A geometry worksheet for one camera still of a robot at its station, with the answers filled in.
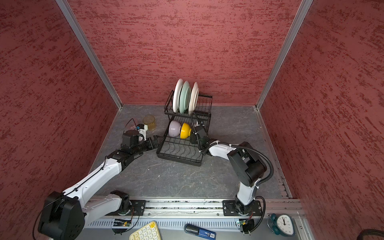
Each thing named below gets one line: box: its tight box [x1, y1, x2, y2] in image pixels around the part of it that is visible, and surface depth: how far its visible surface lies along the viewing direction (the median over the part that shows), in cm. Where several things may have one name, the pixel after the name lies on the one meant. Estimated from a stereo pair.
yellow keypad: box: [129, 221, 162, 240], surface depth 67 cm
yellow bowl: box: [180, 122, 192, 139], surface depth 97 cm
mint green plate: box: [179, 80, 191, 115], surface depth 81 cm
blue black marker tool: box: [184, 223, 217, 240], surface depth 66 cm
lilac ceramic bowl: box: [168, 120, 182, 138], surface depth 96 cm
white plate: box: [173, 78, 184, 113], surface depth 79 cm
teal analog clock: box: [267, 213, 295, 237], surface depth 68 cm
